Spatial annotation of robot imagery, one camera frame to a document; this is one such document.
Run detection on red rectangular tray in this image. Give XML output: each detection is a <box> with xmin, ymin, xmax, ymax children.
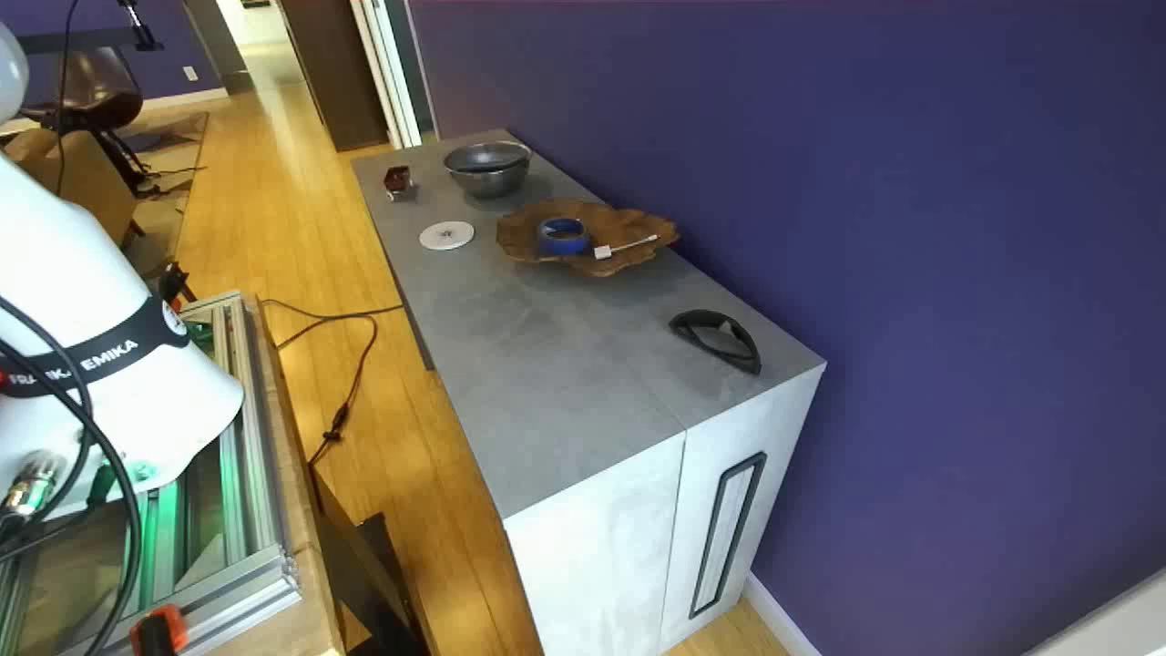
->
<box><xmin>379</xmin><ymin>162</ymin><xmax>418</xmax><ymax>204</ymax></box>

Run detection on brown wooden tray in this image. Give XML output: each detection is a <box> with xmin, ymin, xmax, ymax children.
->
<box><xmin>492</xmin><ymin>197</ymin><xmax>686</xmax><ymax>283</ymax></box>

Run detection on grey concrete-look cabinet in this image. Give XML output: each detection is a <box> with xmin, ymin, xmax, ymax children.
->
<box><xmin>351</xmin><ymin>124</ymin><xmax>832</xmax><ymax>656</ymax></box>

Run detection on blue tape roll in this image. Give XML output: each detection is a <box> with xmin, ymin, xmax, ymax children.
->
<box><xmin>534</xmin><ymin>215</ymin><xmax>599</xmax><ymax>262</ymax></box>

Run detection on white round disc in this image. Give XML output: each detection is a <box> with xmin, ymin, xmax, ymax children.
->
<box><xmin>415</xmin><ymin>219</ymin><xmax>476</xmax><ymax>257</ymax></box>

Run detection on dark grey metal bowl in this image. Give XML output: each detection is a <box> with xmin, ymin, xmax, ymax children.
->
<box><xmin>441</xmin><ymin>139</ymin><xmax>534</xmax><ymax>204</ymax></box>

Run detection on black chair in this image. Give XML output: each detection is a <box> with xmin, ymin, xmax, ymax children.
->
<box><xmin>47</xmin><ymin>43</ymin><xmax>168</xmax><ymax>202</ymax></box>

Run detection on white-handled small tool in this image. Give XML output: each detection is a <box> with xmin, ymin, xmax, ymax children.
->
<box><xmin>590</xmin><ymin>235</ymin><xmax>663</xmax><ymax>262</ymax></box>

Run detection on black floor cable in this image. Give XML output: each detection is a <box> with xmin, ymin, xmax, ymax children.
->
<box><xmin>255</xmin><ymin>294</ymin><xmax>409</xmax><ymax>469</ymax></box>

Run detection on black rectangular door handle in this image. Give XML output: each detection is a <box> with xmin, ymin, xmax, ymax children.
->
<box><xmin>686</xmin><ymin>449</ymin><xmax>771</xmax><ymax>622</ymax></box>

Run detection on white door frame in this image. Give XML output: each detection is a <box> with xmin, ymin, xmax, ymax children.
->
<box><xmin>347</xmin><ymin>0</ymin><xmax>438</xmax><ymax>153</ymax></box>

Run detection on aluminium profile frame table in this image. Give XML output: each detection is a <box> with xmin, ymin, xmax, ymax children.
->
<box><xmin>0</xmin><ymin>287</ymin><xmax>301</xmax><ymax>656</ymax></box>

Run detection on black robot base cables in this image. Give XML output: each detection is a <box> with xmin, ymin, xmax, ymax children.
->
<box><xmin>0</xmin><ymin>291</ymin><xmax>146</xmax><ymax>656</ymax></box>

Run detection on orange clamp handle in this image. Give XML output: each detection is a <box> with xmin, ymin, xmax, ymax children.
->
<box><xmin>129</xmin><ymin>603</ymin><xmax>192</xmax><ymax>656</ymax></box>

